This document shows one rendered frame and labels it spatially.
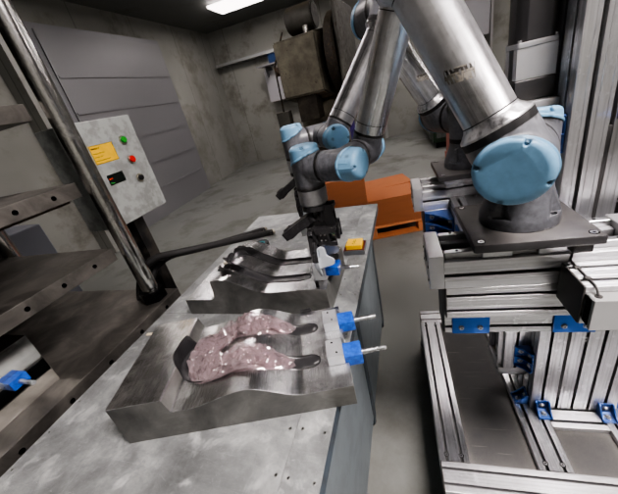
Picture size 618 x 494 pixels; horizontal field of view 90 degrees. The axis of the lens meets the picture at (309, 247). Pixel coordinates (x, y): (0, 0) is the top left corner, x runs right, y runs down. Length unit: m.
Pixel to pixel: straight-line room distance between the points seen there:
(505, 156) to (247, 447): 0.69
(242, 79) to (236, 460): 8.81
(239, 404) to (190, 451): 0.14
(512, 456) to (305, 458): 0.85
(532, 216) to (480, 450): 0.87
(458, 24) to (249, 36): 8.54
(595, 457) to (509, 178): 1.06
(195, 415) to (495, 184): 0.71
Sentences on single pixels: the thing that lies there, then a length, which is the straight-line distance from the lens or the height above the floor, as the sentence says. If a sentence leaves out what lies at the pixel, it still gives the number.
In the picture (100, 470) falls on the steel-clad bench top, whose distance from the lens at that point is 0.89.
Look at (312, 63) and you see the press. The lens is 4.19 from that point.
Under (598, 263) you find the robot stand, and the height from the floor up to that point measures 0.96.
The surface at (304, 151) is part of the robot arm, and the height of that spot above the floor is 1.26.
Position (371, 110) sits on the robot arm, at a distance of 0.80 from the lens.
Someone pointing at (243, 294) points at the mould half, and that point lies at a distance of 1.00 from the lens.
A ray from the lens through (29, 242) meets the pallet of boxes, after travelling 3.11.
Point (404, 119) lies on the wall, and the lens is 8.48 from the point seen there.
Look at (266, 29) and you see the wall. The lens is 8.93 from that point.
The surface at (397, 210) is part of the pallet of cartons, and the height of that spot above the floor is 0.25.
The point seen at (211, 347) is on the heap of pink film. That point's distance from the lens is 0.83.
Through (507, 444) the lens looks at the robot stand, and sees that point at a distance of 1.40.
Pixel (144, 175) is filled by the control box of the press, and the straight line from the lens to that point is 1.59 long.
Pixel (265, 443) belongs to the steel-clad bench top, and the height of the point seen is 0.80.
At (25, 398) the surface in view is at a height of 0.81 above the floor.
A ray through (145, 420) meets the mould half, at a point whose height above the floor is 0.86.
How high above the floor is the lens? 1.38
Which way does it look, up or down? 26 degrees down
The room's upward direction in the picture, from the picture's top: 14 degrees counter-clockwise
